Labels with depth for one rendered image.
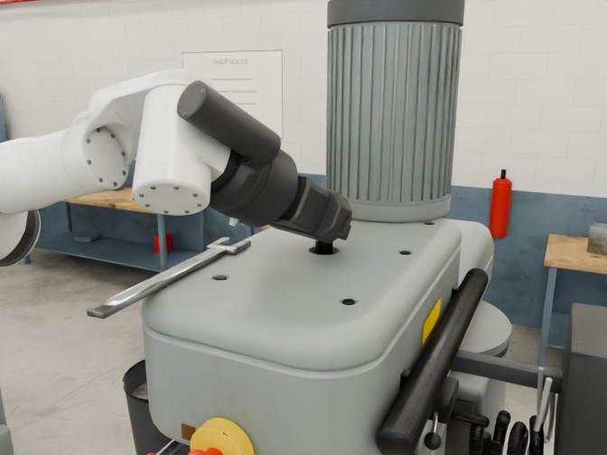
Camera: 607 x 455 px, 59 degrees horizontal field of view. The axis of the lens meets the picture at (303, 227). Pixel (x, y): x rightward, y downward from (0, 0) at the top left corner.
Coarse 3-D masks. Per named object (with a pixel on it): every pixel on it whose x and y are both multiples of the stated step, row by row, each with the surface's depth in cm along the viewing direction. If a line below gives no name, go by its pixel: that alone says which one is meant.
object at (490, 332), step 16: (480, 304) 132; (480, 320) 123; (496, 320) 123; (480, 336) 116; (496, 336) 116; (480, 352) 109; (496, 352) 112; (464, 384) 104; (480, 384) 104; (496, 384) 114; (464, 400) 103; (480, 400) 102; (496, 400) 114; (496, 416) 114; (448, 432) 106; (464, 432) 104; (448, 448) 107; (464, 448) 105
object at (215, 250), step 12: (228, 240) 68; (204, 252) 63; (216, 252) 63; (228, 252) 65; (180, 264) 59; (192, 264) 59; (204, 264) 60; (156, 276) 55; (168, 276) 55; (180, 276) 56; (132, 288) 52; (144, 288) 52; (156, 288) 53; (108, 300) 49; (120, 300) 49; (132, 300) 50; (96, 312) 47; (108, 312) 47
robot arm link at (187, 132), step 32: (160, 96) 47; (192, 96) 43; (160, 128) 45; (192, 128) 46; (224, 128) 45; (256, 128) 47; (160, 160) 44; (192, 160) 45; (224, 160) 48; (256, 160) 49; (160, 192) 45; (192, 192) 45; (224, 192) 50; (256, 192) 51
